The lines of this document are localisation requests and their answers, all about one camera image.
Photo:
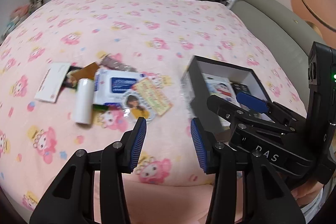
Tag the white paper roll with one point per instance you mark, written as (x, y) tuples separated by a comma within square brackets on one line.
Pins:
[(83, 100)]

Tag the grey padded headboard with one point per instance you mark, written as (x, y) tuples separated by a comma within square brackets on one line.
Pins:
[(273, 22)]

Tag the dark photo card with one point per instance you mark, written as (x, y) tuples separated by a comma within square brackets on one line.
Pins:
[(70, 79)]

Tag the wet wipes pack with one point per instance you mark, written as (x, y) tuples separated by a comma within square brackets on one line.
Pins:
[(118, 85)]

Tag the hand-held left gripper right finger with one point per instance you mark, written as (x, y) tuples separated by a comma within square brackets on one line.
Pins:
[(198, 145)]

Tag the dark cardboard box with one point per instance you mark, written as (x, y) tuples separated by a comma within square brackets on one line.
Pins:
[(194, 74)]

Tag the pink fluffy garment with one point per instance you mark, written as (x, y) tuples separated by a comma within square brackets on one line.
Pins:
[(168, 203)]

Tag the clear plastic wrap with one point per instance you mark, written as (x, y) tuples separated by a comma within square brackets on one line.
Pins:
[(187, 92)]

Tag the small tube with black cap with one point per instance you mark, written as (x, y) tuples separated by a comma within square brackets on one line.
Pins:
[(114, 62)]

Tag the person's right forearm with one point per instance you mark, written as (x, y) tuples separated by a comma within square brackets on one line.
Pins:
[(309, 195)]

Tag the wooden comb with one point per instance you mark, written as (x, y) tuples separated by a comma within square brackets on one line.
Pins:
[(85, 71)]

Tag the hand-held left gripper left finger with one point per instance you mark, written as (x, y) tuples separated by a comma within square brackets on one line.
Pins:
[(137, 145)]

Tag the dark holographic booklet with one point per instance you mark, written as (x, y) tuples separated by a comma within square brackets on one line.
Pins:
[(241, 87)]

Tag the pink bundle on floor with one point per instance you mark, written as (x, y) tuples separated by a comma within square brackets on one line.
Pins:
[(19, 12)]

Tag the yellow patterned card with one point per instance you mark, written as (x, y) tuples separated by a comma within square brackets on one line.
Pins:
[(155, 95)]

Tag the acrylic character stand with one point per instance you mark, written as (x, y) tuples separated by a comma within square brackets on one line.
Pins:
[(137, 106)]

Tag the white flat envelope box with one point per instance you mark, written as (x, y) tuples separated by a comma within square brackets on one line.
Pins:
[(51, 82)]

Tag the white power strip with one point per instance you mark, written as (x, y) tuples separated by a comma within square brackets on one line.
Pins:
[(231, 1)]

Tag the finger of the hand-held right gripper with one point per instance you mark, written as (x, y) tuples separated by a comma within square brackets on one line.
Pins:
[(252, 102), (223, 108)]

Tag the cartoon bead art kit bag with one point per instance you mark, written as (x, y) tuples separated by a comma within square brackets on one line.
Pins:
[(219, 91)]

